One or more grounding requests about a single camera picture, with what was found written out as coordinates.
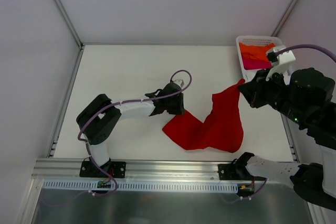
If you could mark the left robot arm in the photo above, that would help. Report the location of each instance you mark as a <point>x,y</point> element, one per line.
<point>97,121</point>

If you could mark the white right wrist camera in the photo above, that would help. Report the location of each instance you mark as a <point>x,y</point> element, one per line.
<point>281,60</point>

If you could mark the orange t-shirt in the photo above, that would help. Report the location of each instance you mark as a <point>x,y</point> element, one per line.
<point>255,52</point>

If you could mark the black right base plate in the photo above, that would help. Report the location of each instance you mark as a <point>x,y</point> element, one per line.
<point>225,171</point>

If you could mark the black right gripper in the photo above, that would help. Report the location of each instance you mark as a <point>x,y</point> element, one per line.
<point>256,93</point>

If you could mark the magenta t-shirt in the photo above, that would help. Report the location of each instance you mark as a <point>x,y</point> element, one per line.
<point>251,64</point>

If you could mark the red t-shirt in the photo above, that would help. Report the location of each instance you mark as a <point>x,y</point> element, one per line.
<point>221,130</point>

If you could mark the aluminium mounting rail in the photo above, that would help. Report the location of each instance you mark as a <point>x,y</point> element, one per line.
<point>160,171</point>

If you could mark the white plastic basket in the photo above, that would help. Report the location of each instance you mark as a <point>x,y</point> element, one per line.
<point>256,41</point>

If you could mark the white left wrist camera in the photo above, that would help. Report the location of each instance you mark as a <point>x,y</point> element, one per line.
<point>179,82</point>

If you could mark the white slotted cable duct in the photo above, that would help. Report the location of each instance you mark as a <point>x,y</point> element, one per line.
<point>141,186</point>

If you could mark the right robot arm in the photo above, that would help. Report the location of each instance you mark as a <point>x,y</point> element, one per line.
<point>306,101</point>

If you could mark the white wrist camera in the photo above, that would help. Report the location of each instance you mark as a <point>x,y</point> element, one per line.
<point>179,82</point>
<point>281,60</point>

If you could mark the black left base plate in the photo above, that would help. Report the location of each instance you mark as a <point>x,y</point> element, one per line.
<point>116,169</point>

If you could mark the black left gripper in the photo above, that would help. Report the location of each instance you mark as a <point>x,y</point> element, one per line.
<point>176,104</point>

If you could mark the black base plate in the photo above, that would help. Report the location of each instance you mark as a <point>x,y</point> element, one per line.
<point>116,169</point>
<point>225,171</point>

